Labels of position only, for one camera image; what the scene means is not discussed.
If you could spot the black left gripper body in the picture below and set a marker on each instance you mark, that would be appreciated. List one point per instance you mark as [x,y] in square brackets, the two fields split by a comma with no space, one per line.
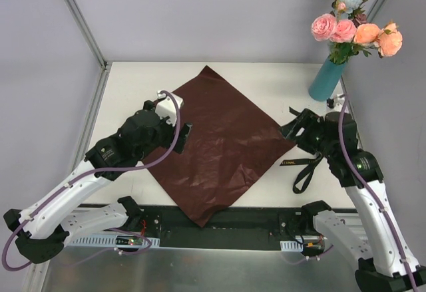
[182,138]

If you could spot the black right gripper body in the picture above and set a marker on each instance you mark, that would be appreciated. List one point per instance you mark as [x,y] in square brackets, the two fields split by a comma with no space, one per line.
[302,130]

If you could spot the black ribbon gold lettering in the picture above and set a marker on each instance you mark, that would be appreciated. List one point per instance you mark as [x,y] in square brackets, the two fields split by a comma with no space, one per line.
[307,133]

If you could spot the red flower bouquet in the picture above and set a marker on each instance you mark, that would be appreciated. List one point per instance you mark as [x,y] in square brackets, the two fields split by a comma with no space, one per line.
[231,145]

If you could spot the pink rose flower stem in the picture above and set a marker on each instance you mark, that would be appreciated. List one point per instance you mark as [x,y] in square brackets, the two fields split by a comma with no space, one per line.
[339,33]

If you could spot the mauve rose flower stem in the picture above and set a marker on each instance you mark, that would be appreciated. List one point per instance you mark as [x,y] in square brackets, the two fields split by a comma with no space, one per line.
[386,40]

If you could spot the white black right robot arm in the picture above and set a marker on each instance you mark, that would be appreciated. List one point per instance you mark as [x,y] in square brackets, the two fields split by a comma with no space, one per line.
[384,262]

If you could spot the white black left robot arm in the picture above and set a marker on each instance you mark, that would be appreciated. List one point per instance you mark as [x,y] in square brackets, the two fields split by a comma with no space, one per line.
[43,230]

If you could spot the teal cone vase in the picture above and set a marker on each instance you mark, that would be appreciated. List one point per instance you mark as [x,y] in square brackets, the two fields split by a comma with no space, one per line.
[326,80]

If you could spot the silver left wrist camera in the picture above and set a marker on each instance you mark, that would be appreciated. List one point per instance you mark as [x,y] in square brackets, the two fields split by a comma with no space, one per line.
[165,107]

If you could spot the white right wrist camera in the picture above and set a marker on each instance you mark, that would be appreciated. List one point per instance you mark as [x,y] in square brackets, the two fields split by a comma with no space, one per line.
[335,101]

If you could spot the white left cable duct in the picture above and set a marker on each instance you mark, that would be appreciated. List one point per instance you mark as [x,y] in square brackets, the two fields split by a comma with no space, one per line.
[114,240]

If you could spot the white cable duct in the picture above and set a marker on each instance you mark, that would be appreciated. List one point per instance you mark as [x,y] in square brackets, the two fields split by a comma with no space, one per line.
[114,240]
[291,246]

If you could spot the white right cable duct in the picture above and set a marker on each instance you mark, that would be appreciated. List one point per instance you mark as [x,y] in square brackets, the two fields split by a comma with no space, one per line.
[291,246]

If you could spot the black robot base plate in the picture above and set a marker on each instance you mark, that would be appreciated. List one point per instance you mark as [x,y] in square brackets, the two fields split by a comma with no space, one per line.
[260,242]

